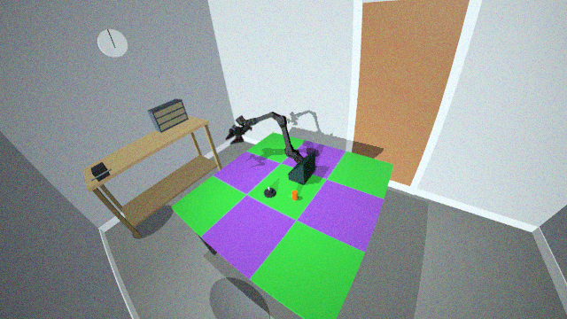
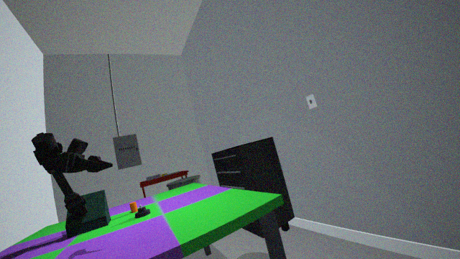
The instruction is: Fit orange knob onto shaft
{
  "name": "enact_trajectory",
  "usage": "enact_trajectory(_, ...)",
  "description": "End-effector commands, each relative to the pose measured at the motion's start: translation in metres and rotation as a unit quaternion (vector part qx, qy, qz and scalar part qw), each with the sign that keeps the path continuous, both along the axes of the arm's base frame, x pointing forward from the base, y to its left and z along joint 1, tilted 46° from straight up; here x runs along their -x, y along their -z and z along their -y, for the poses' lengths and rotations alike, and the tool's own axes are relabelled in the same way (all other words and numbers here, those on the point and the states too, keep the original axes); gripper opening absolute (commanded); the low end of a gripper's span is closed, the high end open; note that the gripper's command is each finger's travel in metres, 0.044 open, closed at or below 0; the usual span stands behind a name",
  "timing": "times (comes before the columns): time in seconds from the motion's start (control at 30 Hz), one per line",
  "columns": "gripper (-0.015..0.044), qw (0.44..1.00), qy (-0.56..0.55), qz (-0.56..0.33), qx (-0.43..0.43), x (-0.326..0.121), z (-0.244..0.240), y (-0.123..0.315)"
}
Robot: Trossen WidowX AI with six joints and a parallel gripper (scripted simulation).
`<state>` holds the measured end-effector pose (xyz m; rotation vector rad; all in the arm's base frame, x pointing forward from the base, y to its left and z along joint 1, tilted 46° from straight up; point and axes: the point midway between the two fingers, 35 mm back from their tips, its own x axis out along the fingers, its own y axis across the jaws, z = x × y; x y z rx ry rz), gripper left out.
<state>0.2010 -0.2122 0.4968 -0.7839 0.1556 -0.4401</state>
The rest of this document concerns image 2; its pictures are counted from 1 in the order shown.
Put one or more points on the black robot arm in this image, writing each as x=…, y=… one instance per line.
x=46, y=153

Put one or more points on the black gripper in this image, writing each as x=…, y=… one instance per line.
x=73, y=162

